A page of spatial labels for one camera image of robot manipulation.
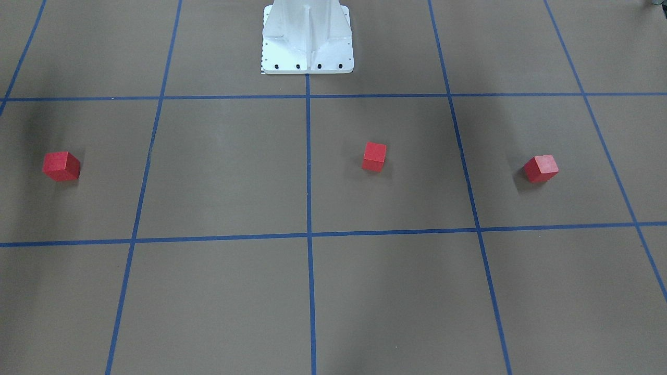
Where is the red block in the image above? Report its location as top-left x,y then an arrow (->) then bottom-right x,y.
523,154 -> 560,184
361,142 -> 387,173
41,151 -> 81,181

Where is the red block front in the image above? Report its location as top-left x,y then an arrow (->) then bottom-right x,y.
41,151 -> 81,181
523,154 -> 560,184

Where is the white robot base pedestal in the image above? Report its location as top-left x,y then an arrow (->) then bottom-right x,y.
261,1 -> 355,74

